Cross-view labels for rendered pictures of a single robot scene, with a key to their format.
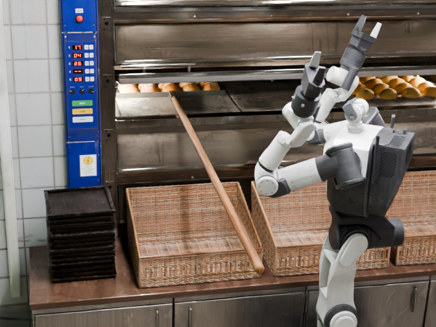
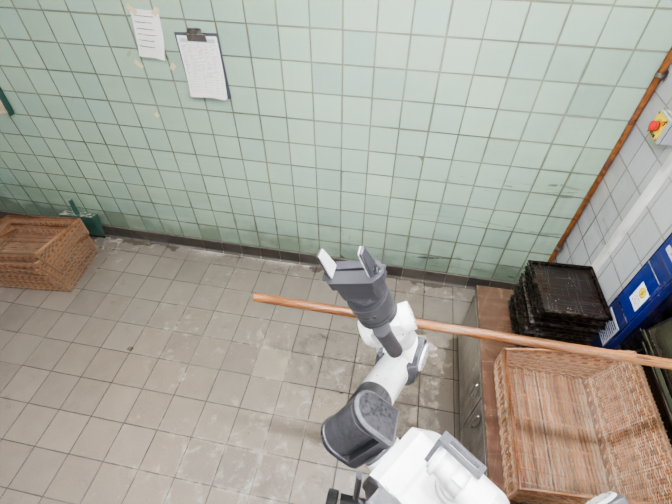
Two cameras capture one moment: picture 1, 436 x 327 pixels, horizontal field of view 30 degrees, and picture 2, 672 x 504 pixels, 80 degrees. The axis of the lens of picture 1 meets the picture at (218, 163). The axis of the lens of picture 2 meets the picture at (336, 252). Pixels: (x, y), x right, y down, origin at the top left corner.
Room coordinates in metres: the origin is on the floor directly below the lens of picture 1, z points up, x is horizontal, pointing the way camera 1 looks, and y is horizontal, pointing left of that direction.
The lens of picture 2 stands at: (2.75, -0.77, 2.26)
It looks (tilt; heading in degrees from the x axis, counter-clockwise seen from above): 47 degrees down; 114
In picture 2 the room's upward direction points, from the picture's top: straight up
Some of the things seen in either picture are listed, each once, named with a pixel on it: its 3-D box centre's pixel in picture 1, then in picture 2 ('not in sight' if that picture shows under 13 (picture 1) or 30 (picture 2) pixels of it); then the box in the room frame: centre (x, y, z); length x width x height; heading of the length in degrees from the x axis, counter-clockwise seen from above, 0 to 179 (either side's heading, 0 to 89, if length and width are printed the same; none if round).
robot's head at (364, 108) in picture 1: (356, 113); (460, 483); (2.88, -0.51, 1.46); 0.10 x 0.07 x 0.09; 158
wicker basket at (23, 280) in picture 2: not in sight; (37, 259); (0.03, 0.13, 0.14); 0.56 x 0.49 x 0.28; 19
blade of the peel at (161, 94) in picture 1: (166, 84); not in sight; (4.11, 0.28, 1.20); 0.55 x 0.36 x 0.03; 102
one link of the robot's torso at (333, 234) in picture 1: (366, 227); not in sight; (2.88, -0.59, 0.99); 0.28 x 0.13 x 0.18; 102
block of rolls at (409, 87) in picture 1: (379, 78); not in sight; (4.30, -0.87, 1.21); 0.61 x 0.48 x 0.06; 13
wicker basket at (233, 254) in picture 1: (191, 231); (573, 422); (3.35, 0.11, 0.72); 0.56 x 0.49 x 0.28; 103
